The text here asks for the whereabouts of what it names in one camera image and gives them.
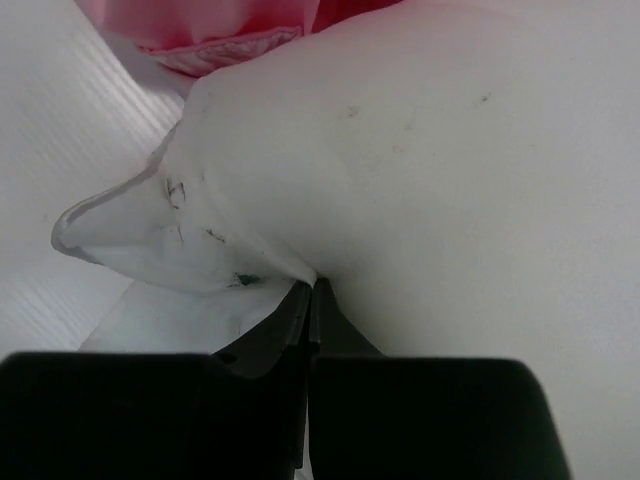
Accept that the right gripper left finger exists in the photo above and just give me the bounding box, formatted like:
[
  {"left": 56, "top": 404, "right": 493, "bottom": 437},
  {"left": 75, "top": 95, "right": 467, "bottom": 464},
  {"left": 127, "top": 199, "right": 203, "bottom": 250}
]
[{"left": 1, "top": 282, "right": 311, "bottom": 479}]

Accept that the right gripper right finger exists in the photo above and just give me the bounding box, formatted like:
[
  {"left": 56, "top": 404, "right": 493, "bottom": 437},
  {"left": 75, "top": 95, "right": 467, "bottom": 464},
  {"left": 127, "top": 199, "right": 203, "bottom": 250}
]
[{"left": 308, "top": 279, "right": 571, "bottom": 479}]

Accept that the pink satin pillowcase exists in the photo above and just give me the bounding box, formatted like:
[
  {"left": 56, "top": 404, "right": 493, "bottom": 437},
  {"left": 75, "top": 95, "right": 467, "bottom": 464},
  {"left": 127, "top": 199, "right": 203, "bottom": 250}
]
[{"left": 74, "top": 0, "right": 341, "bottom": 78}]

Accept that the white pillow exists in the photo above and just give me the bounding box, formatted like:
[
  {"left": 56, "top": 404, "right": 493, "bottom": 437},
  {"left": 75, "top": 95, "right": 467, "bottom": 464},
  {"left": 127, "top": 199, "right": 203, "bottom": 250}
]
[{"left": 52, "top": 1, "right": 639, "bottom": 479}]

